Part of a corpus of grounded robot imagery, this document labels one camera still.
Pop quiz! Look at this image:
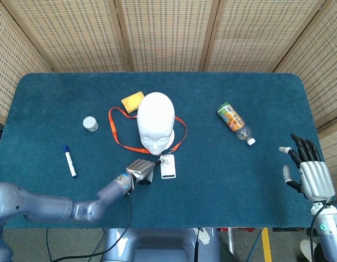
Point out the blue floor cable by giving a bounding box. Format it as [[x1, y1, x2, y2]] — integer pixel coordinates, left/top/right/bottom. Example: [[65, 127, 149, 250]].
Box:
[[249, 228, 264, 262]]

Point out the orange juice plastic bottle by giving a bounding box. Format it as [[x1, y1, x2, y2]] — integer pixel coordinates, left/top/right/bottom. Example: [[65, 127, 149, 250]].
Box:
[[217, 102, 257, 146]]

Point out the white mannequin head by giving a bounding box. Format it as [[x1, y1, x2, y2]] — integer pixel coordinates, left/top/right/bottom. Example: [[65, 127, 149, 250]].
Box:
[[136, 91, 176, 156]]

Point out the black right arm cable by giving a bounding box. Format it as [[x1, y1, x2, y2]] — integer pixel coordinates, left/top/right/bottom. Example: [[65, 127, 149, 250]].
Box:
[[310, 201, 330, 262]]

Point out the yellow floor tape strip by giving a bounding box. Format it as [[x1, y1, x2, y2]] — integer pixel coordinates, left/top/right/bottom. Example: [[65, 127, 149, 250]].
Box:
[[261, 228, 273, 262]]

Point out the blue-grey robot torso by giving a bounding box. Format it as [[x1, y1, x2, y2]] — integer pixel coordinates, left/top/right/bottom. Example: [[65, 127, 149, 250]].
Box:
[[102, 228, 221, 262]]

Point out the white shoe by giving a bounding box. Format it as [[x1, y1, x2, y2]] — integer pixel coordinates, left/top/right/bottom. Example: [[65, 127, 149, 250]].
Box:
[[300, 239, 317, 260]]

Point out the small white jar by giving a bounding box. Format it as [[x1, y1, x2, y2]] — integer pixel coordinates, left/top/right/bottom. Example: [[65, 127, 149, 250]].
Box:
[[82, 116, 99, 133]]

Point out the grey metal table leg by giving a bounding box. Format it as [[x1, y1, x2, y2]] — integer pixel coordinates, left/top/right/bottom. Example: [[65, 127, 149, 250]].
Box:
[[226, 228, 237, 256]]

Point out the black floor cable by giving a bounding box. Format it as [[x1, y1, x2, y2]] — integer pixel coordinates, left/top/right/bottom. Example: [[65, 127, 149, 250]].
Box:
[[46, 228, 54, 256]]

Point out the yellow sponge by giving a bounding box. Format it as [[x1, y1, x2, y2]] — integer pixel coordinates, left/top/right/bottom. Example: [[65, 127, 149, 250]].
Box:
[[121, 91, 145, 114]]

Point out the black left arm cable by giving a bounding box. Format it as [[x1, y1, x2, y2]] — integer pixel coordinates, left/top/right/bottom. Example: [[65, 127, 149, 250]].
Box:
[[50, 193, 133, 262]]

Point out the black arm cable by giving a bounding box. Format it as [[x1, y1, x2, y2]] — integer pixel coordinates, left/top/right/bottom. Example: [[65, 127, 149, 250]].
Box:
[[50, 193, 133, 262], [310, 201, 330, 262]]

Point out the woven bamboo folding screen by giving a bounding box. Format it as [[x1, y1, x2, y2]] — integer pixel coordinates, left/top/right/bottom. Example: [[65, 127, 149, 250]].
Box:
[[0, 0, 337, 181]]

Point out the black torso cable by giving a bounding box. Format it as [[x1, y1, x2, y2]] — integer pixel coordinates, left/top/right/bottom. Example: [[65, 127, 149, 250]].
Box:
[[194, 228, 200, 262]]

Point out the blue white marker pen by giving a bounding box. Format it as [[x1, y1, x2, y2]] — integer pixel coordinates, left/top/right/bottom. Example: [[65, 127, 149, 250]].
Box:
[[63, 145, 78, 178]]

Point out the orange lanyard with white badge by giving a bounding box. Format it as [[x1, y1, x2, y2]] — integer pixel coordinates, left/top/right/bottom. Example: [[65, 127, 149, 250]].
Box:
[[108, 106, 187, 180]]

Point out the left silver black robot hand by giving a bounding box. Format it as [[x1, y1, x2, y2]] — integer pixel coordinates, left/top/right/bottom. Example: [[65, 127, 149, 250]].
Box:
[[125, 159, 162, 186]]

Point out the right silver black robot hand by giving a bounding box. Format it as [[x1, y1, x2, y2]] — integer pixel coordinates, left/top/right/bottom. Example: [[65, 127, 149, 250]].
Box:
[[279, 133, 336, 203]]

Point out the blue carpet table cover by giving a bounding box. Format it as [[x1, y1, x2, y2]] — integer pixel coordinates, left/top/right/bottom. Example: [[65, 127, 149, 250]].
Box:
[[0, 72, 323, 229]]

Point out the white perforated plate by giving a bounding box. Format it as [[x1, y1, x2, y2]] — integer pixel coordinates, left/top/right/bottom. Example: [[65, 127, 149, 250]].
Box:
[[198, 228, 212, 246]]

